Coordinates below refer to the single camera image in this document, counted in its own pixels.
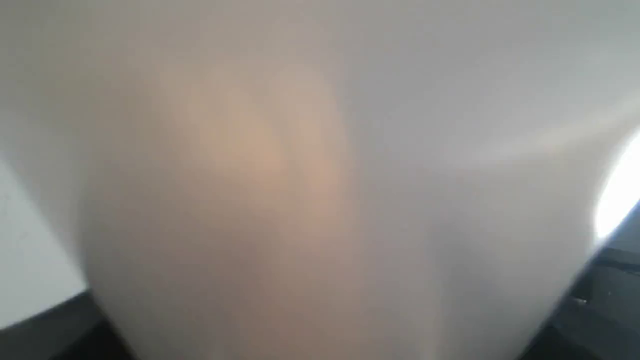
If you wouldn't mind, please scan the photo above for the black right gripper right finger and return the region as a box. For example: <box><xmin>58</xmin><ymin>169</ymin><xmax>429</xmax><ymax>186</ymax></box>
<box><xmin>519</xmin><ymin>202</ymin><xmax>640</xmax><ymax>360</ymax></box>

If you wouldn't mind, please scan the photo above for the translucent plastic cup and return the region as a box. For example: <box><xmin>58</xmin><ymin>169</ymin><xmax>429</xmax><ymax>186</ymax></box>
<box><xmin>1</xmin><ymin>0</ymin><xmax>639</xmax><ymax>360</ymax></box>

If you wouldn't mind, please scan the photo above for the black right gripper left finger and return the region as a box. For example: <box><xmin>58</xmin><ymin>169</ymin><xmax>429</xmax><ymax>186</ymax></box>
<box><xmin>0</xmin><ymin>292</ymin><xmax>136</xmax><ymax>360</ymax></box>

